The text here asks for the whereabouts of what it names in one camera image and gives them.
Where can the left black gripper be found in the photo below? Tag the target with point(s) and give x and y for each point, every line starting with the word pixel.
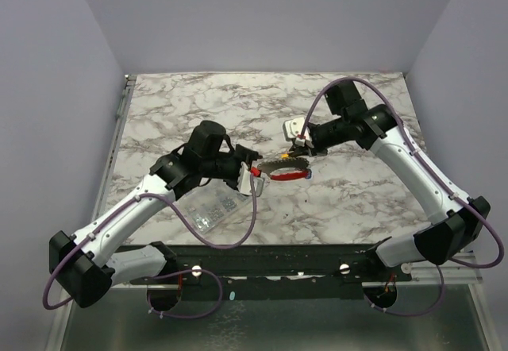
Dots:
pixel 244 155

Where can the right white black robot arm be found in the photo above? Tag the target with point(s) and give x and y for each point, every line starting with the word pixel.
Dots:
pixel 455 219

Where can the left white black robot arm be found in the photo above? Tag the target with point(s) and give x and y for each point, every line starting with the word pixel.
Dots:
pixel 86 264

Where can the clear plastic screw box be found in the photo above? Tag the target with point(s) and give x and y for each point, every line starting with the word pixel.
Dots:
pixel 208 206

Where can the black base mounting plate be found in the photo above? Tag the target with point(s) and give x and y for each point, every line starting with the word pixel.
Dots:
pixel 206 287

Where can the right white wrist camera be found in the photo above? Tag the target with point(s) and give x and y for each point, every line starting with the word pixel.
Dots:
pixel 293 132

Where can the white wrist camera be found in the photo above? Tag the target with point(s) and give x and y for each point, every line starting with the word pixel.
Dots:
pixel 293 132
pixel 250 181

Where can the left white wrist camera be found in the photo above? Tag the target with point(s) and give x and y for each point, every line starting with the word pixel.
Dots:
pixel 250 181

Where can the aluminium left side rail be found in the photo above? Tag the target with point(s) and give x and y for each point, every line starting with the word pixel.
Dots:
pixel 120 120

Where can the aluminium rail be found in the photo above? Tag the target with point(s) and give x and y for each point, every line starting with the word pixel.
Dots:
pixel 444 273
pixel 120 120

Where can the aluminium front rail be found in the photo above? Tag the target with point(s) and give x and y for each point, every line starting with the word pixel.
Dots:
pixel 444 273

